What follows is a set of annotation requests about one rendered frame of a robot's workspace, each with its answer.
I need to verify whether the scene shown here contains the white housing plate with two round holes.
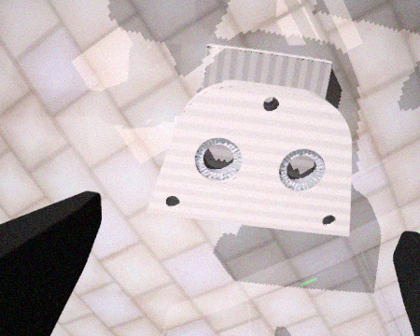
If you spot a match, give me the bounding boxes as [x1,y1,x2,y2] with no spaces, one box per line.
[147,79,352,236]

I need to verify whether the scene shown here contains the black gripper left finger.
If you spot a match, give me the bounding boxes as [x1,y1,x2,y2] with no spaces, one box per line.
[0,190,102,336]

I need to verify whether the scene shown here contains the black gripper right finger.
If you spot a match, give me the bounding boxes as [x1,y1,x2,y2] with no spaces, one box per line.
[393,231,420,336]

